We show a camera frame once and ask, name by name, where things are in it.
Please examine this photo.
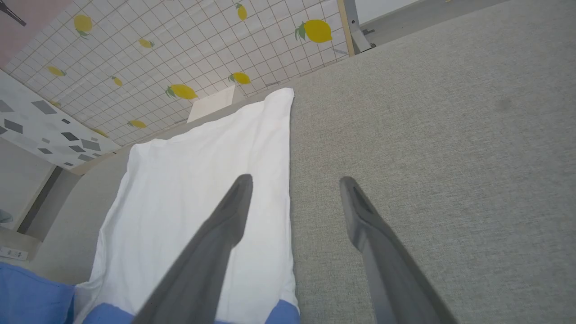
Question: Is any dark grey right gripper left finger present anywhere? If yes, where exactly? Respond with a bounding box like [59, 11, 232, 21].
[132, 174, 254, 324]

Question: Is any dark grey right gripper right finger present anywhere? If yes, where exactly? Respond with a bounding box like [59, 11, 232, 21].
[339, 176, 458, 324]

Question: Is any white garment with blue trim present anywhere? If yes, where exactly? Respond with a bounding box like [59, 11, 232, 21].
[0, 87, 301, 324]

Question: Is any grey fabric sofa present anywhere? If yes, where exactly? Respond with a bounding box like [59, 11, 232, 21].
[26, 0, 576, 324]

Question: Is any small white box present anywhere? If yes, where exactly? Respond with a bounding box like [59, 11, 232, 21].
[186, 85, 248, 124]

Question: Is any white power strip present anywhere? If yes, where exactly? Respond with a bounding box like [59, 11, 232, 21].
[0, 245, 29, 262]

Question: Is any lemon print tiled panel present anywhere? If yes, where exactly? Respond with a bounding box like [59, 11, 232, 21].
[2, 0, 355, 147]

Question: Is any white terrazzo pattern panel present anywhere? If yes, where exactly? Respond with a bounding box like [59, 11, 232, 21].
[0, 70, 122, 171]

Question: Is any grey metal stand leg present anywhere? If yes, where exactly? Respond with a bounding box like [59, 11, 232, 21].
[344, 0, 377, 55]

